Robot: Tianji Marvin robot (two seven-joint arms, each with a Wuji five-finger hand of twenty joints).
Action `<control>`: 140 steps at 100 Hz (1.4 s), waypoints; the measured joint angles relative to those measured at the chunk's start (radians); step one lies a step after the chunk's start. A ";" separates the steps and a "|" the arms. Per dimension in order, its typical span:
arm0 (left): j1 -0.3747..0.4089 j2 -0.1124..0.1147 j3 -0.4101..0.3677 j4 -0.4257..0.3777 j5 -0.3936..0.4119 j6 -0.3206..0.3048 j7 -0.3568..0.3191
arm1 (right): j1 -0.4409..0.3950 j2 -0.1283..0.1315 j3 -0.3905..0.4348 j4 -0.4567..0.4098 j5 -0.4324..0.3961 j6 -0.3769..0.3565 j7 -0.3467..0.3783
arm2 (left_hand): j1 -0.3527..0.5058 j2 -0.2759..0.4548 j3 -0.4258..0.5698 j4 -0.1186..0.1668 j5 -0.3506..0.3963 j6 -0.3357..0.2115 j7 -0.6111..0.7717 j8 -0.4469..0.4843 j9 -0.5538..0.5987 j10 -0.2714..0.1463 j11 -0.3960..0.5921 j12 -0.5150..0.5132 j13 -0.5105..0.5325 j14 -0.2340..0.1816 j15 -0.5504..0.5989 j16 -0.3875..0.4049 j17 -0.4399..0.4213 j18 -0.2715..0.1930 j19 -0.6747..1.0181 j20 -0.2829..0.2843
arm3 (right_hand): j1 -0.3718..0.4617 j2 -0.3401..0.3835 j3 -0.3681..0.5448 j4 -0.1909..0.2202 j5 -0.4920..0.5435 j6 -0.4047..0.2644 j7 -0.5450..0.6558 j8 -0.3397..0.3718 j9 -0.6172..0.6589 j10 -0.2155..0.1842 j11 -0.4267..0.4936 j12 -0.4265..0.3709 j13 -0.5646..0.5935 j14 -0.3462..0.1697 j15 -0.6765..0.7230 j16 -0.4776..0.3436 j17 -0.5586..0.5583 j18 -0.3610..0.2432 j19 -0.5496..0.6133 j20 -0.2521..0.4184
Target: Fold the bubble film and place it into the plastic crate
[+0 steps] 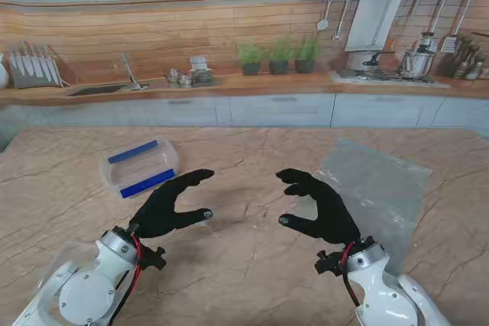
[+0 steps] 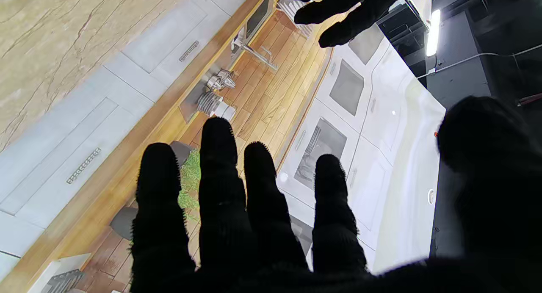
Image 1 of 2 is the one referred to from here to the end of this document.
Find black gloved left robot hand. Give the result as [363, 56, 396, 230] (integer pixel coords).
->
[128, 168, 215, 240]

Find small white plastic scrap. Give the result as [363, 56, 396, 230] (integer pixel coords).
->
[198, 221, 221, 237]

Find hanging steel utensil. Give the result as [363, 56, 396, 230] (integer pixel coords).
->
[331, 0, 351, 42]

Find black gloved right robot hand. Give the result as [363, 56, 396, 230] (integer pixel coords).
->
[275, 168, 362, 247]

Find white lower kitchen cabinets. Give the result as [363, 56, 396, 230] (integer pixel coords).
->
[0, 92, 489, 129]

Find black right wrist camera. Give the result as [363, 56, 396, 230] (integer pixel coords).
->
[313, 249, 347, 276]

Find hanging steel grater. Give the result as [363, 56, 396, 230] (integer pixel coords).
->
[441, 35, 459, 53]

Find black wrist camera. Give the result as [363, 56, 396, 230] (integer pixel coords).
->
[139, 245, 168, 272]
[313, 249, 347, 276]

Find clear plastic crate lid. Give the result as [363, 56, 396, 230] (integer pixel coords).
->
[36, 240, 101, 292]

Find red black left arm cable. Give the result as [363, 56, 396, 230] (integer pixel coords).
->
[108, 232, 143, 323]

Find white jug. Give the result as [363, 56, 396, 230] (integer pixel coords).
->
[0, 53, 10, 89]

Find red black arm cable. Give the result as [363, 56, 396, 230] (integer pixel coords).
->
[108, 232, 143, 323]
[342, 241, 362, 308]

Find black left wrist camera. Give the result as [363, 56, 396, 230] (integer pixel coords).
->
[139, 245, 168, 272]

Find small silver bowls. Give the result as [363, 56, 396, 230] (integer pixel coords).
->
[164, 67, 193, 86]

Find clear plastic crate blue strips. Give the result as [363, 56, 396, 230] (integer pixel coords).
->
[99, 135, 180, 201]

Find red black right arm cable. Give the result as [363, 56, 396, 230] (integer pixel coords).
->
[342, 241, 362, 308]

